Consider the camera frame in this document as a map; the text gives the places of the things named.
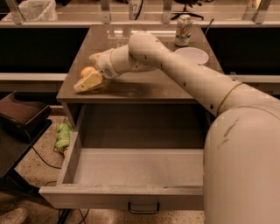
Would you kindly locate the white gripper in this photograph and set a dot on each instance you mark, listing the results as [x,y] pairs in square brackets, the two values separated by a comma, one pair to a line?
[104,65]

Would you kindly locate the green chip bag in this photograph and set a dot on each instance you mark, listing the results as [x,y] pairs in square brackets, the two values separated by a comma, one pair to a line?
[63,135]

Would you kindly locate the dark brown chair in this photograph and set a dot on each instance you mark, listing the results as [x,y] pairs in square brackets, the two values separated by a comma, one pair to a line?
[22,124]

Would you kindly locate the soda can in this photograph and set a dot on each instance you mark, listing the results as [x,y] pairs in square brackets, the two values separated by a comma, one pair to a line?
[183,35]

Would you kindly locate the white shoe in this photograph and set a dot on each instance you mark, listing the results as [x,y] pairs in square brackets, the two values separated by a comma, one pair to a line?
[16,216]

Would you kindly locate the orange fruit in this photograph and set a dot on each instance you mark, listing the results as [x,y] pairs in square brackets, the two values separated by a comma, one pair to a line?
[86,71]

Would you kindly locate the black drawer handle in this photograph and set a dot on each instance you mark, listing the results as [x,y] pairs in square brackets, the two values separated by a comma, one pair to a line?
[143,209]

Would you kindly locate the grey cabinet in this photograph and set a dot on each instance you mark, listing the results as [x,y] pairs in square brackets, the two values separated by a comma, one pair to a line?
[146,110]

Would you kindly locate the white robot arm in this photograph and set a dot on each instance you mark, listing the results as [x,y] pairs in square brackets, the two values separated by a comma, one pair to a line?
[242,149]

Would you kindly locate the open top drawer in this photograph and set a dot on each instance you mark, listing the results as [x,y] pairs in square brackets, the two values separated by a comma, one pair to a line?
[111,178]

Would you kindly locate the white bowl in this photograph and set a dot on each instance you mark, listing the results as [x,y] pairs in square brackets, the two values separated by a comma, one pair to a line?
[191,55]

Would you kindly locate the white plastic bag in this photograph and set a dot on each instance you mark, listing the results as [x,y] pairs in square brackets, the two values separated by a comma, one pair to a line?
[38,10]

